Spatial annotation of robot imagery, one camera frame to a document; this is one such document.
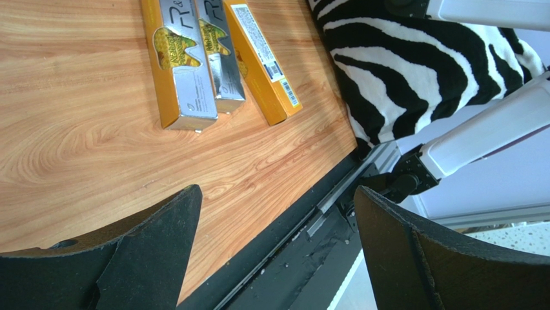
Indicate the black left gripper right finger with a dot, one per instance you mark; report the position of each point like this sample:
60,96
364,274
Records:
414,263

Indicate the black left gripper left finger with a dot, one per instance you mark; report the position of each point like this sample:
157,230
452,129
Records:
138,262

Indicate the orange toothpaste box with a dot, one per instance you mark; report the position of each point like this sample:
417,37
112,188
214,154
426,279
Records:
259,66

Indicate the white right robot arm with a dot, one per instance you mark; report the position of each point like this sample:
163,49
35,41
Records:
517,117

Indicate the silver gold toothpaste box left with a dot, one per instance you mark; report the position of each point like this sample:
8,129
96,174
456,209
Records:
180,69

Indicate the silver gold toothpaste box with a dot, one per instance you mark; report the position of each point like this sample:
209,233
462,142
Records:
180,69
229,93

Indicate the zebra print blanket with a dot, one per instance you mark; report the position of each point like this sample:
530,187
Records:
397,75

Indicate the silver gold toothpaste box right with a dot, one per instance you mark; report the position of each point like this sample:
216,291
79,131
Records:
229,93

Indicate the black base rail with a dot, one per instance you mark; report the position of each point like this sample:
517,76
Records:
300,260

